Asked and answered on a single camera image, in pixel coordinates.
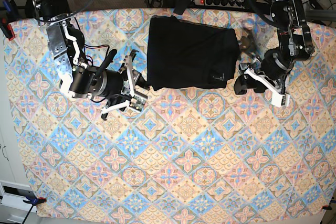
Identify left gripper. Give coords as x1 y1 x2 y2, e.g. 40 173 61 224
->
234 48 294 108

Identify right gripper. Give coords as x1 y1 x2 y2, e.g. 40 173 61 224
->
91 49 149 121

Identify black T-shirt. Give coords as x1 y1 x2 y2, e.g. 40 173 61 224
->
147 16 240 91

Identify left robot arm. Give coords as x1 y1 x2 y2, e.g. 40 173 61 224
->
234 0 314 108

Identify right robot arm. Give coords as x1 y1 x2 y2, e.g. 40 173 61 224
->
30 0 149 120

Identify patterned tablecloth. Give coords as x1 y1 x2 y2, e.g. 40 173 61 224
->
1 20 335 223

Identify white power strip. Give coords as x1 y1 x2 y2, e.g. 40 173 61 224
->
194 0 245 8

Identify blue clamp bottom left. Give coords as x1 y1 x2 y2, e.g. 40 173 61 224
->
22 196 47 224

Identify blue clamp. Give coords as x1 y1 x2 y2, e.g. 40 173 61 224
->
1 0 15 41
22 196 47 224

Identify orange clamp bottom right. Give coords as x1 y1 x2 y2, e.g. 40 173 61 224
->
322 205 332 210

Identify blue clamp top left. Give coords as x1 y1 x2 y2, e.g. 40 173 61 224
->
1 0 15 41

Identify white cabinet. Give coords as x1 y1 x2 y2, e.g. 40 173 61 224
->
0 37 40 224

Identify black mesh strap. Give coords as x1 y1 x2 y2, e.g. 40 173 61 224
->
173 0 196 15

